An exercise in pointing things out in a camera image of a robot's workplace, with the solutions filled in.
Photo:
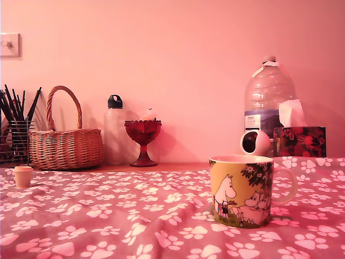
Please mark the pale cream coffee capsule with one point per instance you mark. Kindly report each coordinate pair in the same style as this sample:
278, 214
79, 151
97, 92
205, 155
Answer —
23, 178

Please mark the red glass goblet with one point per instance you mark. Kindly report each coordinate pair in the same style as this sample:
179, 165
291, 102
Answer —
143, 132

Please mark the white bottle with black cap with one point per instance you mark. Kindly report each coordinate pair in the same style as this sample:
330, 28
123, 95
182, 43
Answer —
114, 135

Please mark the cartoon print mug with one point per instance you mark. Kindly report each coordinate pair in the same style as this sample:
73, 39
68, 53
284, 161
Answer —
242, 189

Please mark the large clear water bottle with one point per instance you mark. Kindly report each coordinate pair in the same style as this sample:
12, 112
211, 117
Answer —
269, 89

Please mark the paw print cloth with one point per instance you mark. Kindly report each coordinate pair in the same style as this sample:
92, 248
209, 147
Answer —
107, 229

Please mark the white tissue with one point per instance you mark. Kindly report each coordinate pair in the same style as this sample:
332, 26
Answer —
291, 113

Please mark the floral tissue box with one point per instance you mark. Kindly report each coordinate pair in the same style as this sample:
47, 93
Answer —
302, 143

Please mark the black chopstick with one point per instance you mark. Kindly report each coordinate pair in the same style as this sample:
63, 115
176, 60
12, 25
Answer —
22, 105
33, 103
10, 102
5, 108

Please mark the small white round camera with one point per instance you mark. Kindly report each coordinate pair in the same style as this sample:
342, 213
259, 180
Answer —
261, 143

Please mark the white wall switch plate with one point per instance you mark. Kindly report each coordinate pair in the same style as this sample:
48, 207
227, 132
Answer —
10, 46

